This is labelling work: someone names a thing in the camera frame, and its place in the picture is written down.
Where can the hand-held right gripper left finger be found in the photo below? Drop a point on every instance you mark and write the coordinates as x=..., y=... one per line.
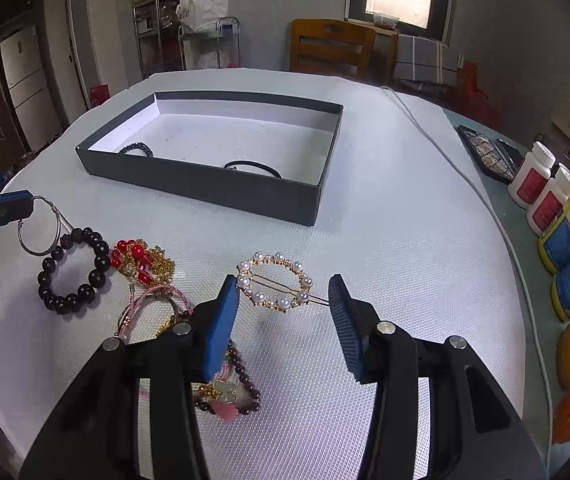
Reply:
x=220, y=330

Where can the metal shelf rack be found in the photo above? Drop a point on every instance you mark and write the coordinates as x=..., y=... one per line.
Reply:
x=157, y=30

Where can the round pearl hair clip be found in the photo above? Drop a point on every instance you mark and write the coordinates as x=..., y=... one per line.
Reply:
x=245, y=266

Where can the white refrigerator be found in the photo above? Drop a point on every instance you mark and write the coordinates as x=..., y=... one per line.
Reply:
x=25, y=85

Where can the metal frame cart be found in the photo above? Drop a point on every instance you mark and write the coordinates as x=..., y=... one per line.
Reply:
x=227, y=42

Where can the wooden chair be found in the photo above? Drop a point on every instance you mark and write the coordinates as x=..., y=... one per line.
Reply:
x=332, y=42

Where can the dark makeup palette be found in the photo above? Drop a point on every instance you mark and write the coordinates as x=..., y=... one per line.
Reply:
x=487, y=152

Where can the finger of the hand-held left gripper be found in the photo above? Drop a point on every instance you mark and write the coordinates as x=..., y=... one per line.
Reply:
x=12, y=207

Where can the dark grey shallow box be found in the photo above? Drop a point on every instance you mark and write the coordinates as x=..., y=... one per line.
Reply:
x=205, y=185

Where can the white bottle red label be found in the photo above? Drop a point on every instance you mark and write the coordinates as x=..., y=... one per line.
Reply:
x=530, y=180
x=550, y=205

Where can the white plastic bag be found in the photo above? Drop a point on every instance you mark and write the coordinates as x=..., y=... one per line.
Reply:
x=202, y=10

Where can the grey cardboard box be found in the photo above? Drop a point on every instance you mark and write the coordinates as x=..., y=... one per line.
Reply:
x=425, y=57

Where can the red bag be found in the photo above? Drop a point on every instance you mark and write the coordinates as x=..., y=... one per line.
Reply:
x=475, y=92

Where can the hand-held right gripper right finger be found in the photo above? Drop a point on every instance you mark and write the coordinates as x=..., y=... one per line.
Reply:
x=347, y=330

